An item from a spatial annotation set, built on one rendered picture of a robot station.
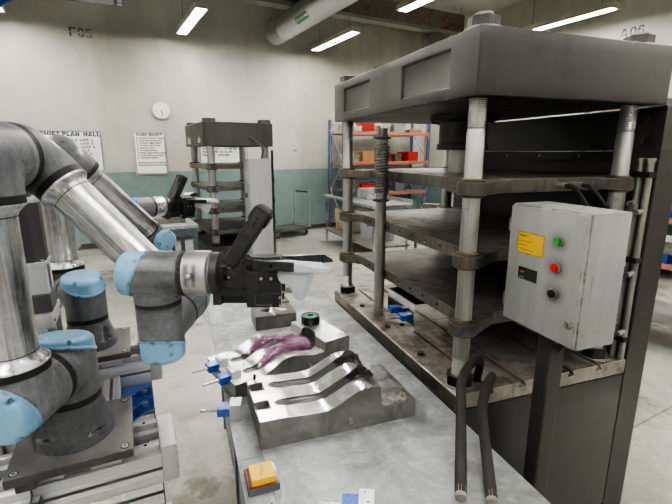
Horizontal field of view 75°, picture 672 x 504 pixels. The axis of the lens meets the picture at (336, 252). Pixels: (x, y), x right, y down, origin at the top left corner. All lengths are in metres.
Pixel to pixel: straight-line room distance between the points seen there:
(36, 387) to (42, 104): 7.72
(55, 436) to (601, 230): 1.40
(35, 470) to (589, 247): 1.39
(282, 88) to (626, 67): 7.83
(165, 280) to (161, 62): 8.03
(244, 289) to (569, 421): 1.67
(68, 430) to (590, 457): 2.00
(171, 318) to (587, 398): 1.77
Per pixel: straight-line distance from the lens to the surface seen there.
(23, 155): 0.88
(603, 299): 1.48
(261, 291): 0.71
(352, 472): 1.30
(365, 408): 1.42
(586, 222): 1.36
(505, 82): 1.54
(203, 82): 8.78
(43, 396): 0.95
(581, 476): 2.38
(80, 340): 1.03
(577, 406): 2.14
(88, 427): 1.09
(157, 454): 1.14
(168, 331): 0.78
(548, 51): 1.66
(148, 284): 0.76
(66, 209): 0.94
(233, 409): 1.50
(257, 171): 5.75
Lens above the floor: 1.63
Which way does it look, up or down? 13 degrees down
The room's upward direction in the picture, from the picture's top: straight up
